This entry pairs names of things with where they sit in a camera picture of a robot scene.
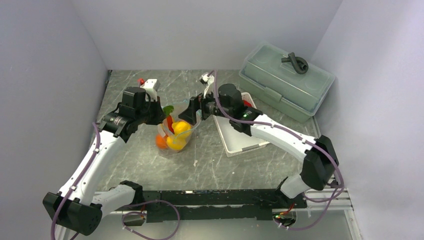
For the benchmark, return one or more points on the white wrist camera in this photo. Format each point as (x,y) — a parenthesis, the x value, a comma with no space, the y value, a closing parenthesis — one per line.
(208,80)
(149,85)

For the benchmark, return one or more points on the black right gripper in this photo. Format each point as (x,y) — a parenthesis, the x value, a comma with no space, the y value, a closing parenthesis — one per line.
(196,103)

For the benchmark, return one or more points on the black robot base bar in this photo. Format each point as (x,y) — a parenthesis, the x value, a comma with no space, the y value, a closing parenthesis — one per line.
(212,204)

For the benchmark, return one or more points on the red toy strawberry with leaves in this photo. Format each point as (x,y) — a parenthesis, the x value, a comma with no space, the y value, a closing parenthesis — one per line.
(247,104)

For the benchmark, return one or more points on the yellow toy fruit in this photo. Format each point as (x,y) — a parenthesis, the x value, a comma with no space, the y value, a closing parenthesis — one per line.
(175,143)

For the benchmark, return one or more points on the white perforated plastic basket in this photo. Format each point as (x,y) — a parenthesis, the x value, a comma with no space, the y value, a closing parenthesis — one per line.
(234,142)

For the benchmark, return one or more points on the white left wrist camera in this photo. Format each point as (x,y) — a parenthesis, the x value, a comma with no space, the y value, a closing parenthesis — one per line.
(149,85)

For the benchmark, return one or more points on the orange toy tangerine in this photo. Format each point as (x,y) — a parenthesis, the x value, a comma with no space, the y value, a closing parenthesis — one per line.
(161,141)

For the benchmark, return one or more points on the yellow toy lemon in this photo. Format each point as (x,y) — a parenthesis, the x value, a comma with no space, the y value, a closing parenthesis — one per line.
(182,129)

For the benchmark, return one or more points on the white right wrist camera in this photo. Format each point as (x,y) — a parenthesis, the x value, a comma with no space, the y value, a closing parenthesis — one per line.
(208,80)

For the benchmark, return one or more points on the clear zip top bag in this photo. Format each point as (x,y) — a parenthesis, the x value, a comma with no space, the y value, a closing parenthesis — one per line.
(178,108)

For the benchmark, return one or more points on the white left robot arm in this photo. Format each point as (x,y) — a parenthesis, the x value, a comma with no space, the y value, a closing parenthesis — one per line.
(75,205)

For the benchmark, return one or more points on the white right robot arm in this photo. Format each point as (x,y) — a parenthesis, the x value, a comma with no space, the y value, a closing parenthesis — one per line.
(317,155)

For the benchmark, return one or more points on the green storage box clear lid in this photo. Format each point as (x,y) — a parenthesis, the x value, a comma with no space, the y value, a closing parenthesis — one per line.
(285,81)

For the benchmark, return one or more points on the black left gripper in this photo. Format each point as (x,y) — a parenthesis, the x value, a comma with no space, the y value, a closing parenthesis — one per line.
(159,115)

